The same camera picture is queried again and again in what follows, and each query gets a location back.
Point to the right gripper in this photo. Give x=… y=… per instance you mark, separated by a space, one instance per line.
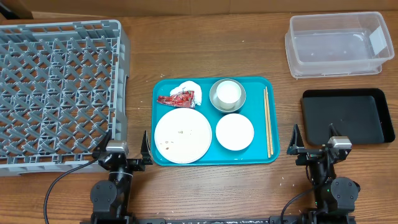
x=315 y=152

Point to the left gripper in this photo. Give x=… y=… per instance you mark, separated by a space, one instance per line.
x=140 y=165

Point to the red sauce packet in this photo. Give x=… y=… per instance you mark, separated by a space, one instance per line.
x=183 y=99

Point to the small white bowl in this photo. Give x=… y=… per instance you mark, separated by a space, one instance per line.
x=234 y=132

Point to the white napkin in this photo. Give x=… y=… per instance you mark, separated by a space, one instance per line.
x=189 y=86

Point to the white cup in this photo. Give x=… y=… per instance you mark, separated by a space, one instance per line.
x=228 y=93

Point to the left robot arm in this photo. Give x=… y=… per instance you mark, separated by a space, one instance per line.
x=110 y=198

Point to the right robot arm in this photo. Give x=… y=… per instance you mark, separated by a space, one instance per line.
x=334 y=196

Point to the clear plastic waste bin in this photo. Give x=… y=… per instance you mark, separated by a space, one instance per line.
x=336 y=45

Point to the black plastic tray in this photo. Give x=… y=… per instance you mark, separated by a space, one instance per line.
x=361 y=114

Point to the right wooden chopstick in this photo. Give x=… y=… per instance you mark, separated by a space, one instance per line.
x=269 y=128

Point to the large white plate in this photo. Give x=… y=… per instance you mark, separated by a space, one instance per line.
x=183 y=136

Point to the grey plastic dish rack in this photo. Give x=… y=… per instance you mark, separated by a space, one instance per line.
x=63 y=88

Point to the teal serving tray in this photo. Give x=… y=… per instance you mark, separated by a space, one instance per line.
x=253 y=109

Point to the grey metal bowl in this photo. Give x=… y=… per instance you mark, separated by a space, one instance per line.
x=215 y=102

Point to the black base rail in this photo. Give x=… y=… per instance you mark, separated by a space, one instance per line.
x=217 y=221

